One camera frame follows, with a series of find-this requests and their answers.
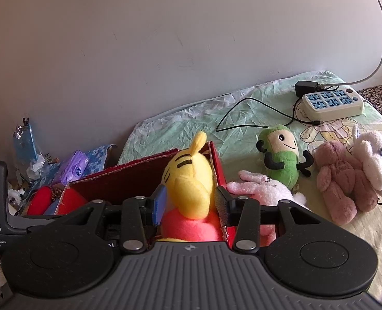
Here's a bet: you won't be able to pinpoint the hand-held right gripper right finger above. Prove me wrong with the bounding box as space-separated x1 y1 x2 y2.
214 185 321 253

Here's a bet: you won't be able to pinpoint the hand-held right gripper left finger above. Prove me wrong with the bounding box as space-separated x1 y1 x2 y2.
54 184 167 255

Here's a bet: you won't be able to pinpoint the yellow tiger plush toy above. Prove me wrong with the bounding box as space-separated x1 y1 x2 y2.
160 131 225 243

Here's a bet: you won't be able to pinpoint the red cardboard box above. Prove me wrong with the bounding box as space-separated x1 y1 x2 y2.
54 140 240 249

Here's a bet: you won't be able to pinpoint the white plush bunny plaid ears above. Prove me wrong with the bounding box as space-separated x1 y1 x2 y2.
226 170 311 246
352 123 382 197

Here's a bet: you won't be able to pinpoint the green plush toy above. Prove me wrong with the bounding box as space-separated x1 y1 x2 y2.
256 126 315 189

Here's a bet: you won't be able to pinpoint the pink plush teddy bear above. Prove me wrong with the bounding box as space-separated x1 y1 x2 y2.
314 141 382 226

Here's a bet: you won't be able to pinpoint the small white fluffy item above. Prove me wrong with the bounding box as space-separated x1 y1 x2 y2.
7 188 26 207

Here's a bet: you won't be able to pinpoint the red oval case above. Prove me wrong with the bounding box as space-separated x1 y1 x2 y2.
26 187 52 215

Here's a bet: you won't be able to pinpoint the crumpled white plastic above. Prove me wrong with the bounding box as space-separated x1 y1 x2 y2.
26 155 46 180

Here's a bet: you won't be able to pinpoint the blue foil package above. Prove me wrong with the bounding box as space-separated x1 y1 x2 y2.
13 118 38 164

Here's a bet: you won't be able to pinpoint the blue checked cloth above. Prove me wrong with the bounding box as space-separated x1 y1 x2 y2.
26 144 117 201

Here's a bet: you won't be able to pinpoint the purple tissue pack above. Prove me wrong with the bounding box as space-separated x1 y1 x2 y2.
59 150 89 183

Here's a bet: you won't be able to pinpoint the white power strip blue sockets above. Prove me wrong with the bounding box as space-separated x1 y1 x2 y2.
302 87 364 121

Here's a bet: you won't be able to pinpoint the black power adapter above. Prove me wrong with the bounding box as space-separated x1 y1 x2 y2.
295 81 319 98

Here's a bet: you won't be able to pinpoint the black cable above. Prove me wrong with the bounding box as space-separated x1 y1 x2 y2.
216 97 323 133

